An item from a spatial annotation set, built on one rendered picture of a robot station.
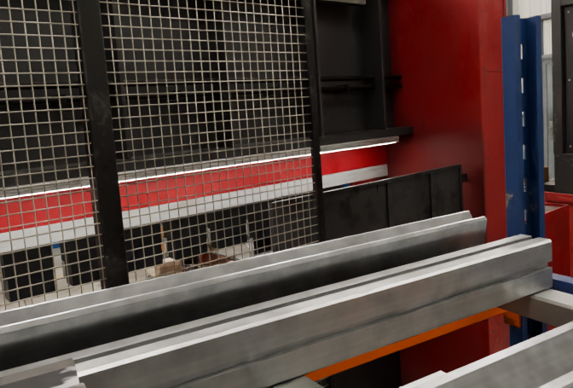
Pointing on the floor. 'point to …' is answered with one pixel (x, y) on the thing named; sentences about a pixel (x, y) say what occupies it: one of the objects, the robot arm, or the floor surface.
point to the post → (98, 118)
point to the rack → (543, 304)
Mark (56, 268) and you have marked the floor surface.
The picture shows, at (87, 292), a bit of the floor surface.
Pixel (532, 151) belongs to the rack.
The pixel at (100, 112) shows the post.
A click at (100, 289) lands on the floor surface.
